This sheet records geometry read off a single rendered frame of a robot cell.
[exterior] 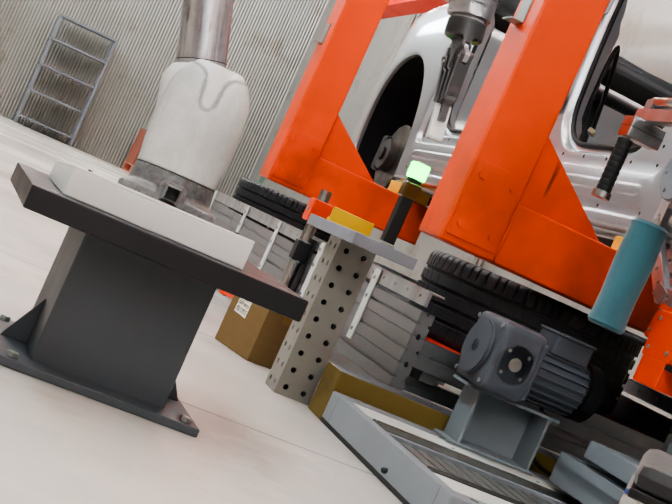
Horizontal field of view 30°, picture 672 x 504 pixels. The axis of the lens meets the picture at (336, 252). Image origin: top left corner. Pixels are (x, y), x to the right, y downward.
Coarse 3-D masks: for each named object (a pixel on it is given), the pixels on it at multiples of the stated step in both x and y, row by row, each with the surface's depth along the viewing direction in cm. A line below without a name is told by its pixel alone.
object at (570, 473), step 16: (560, 464) 301; (576, 464) 295; (592, 464) 302; (560, 480) 298; (576, 480) 292; (592, 480) 286; (608, 480) 290; (576, 496) 290; (592, 496) 284; (608, 496) 278
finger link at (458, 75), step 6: (462, 54) 233; (456, 60) 235; (468, 60) 234; (456, 66) 234; (462, 66) 234; (468, 66) 234; (456, 72) 234; (462, 72) 235; (450, 78) 235; (456, 78) 235; (462, 78) 235; (450, 84) 235; (456, 84) 235; (462, 84) 235; (450, 90) 235; (456, 90) 235; (444, 96) 236; (456, 96) 236
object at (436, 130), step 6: (438, 108) 238; (450, 108) 239; (432, 120) 238; (432, 126) 238; (438, 126) 238; (444, 126) 239; (432, 132) 238; (438, 132) 238; (432, 138) 238; (438, 138) 238
